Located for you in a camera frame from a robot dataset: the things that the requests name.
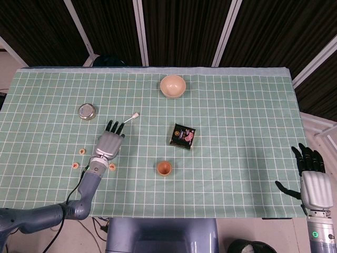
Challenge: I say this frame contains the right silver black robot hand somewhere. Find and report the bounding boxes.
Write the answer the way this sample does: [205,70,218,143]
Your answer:
[275,143,334,211]

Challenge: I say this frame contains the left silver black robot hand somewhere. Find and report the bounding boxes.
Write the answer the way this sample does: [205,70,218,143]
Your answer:
[95,120,126,160]

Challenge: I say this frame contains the glass test tube white stopper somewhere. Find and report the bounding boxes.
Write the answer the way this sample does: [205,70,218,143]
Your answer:
[122,112,140,124]

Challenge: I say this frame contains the round tin with silver lid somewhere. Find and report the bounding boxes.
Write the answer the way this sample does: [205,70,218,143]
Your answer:
[77,103,97,121]

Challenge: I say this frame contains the orange cup with green band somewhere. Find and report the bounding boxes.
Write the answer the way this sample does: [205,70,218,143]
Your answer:
[156,160,173,177]

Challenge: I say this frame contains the black tea box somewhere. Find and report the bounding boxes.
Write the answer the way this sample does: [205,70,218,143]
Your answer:
[168,123,196,151]

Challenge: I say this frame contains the black chair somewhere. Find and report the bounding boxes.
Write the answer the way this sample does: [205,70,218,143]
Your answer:
[93,54,127,67]

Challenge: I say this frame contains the beige bowl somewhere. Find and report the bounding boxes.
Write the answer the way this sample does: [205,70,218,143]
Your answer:
[160,74,187,100]

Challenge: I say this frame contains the black waste bin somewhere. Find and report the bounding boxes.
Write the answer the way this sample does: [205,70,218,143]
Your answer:
[227,239,277,253]

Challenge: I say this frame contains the green checked tablecloth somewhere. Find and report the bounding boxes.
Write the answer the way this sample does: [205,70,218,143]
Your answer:
[0,67,309,219]

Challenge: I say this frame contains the blue-grey robot torso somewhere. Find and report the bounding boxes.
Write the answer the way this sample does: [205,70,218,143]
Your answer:
[105,218,219,253]

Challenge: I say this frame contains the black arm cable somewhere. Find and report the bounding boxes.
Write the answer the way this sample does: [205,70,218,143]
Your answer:
[42,164,92,253]

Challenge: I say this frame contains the white metal frame rack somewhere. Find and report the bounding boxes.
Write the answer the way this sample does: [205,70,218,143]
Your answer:
[300,112,337,139]

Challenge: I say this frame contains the black floor cables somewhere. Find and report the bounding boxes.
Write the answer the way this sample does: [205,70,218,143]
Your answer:
[77,217,109,240]

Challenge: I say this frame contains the white partition frame post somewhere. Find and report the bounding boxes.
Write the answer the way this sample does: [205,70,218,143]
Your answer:
[292,35,337,89]
[133,0,150,66]
[63,0,95,66]
[0,35,29,66]
[212,0,243,66]

